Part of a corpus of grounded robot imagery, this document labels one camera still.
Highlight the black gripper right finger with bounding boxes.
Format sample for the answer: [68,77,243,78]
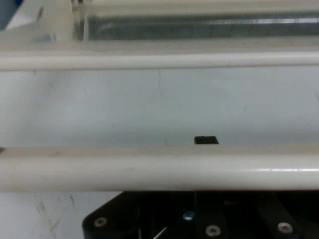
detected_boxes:
[196,135,302,239]

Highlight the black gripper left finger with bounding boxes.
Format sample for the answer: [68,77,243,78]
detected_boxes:
[139,136,205,239]

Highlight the cream glass oven door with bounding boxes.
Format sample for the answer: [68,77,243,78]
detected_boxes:
[0,0,319,193]

